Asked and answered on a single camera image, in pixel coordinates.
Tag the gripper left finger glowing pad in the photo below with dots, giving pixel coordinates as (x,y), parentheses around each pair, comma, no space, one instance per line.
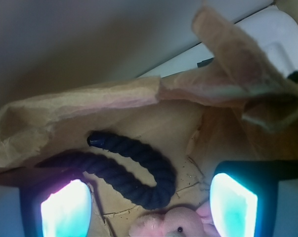
(64,213)

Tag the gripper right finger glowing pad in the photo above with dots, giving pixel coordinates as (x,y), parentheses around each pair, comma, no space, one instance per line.
(255,198)

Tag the pink plush bunny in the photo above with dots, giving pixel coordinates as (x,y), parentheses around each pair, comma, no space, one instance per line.
(177,222)

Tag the brown paper bag tray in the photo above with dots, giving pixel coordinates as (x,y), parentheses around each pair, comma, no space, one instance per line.
(239,107)

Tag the white plastic bin lid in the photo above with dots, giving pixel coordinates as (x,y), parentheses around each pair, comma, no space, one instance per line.
(274,31)

